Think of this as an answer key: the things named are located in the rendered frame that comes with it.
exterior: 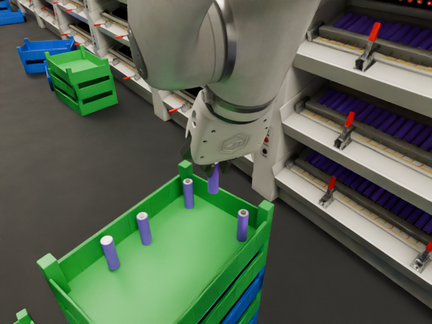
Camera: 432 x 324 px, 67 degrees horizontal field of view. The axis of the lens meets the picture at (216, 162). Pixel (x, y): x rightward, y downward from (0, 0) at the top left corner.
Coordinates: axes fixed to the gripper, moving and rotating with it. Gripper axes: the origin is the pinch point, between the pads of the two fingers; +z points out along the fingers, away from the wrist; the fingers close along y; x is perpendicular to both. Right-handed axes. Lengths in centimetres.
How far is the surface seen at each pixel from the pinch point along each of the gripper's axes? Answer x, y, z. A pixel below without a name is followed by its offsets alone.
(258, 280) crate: -16.8, 6.3, 20.8
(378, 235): -16, 44, 31
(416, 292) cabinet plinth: -31, 49, 36
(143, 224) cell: -3.5, -12.6, 8.7
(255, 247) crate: -12.7, 3.8, 8.6
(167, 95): 75, 15, 72
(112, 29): 124, 0, 74
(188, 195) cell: 0.8, -3.3, 12.7
